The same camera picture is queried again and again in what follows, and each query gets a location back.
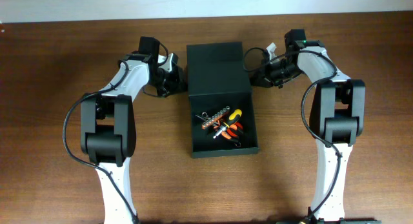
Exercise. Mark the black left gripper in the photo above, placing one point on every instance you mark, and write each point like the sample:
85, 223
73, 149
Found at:
179, 84

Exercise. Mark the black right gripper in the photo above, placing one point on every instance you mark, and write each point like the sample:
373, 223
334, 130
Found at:
264, 77

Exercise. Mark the yellow black screwdriver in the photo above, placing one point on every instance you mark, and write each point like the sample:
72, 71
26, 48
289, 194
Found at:
222, 129

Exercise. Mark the orange socket rail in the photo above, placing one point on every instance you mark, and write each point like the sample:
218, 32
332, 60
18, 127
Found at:
213, 120

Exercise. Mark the small orange pliers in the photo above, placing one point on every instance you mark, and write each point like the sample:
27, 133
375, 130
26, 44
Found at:
235, 130

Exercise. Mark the black box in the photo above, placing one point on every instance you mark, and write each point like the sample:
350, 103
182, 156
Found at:
216, 80

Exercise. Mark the orange black long-nose pliers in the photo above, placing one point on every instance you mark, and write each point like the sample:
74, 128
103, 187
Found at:
237, 142

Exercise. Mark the silver ring wrench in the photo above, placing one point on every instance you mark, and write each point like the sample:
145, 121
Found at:
225, 125

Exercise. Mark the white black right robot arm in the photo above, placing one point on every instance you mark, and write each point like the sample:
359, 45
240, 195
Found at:
336, 118

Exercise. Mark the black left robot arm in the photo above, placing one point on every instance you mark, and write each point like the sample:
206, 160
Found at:
108, 129

